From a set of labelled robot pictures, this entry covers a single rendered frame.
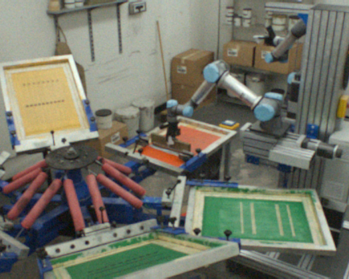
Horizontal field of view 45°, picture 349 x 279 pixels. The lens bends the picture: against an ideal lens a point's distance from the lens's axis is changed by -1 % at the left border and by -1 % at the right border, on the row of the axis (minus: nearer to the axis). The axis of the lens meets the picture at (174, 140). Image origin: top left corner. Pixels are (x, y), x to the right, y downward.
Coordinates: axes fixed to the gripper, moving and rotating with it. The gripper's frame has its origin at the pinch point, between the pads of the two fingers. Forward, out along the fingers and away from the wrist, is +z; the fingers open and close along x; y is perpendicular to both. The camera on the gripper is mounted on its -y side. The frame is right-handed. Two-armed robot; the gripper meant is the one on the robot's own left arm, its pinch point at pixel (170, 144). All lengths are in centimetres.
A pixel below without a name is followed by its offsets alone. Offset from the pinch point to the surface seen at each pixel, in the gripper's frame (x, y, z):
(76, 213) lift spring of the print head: -116, 27, -15
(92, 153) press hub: -84, 7, -31
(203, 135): 37.0, 6.2, 5.0
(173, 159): -11.2, 10.8, 4.9
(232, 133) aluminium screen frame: 46, 27, 2
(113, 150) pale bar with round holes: -35.2, -25.5, -2.2
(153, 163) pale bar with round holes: -35.2, 11.8, -3.0
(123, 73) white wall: 164, -200, 20
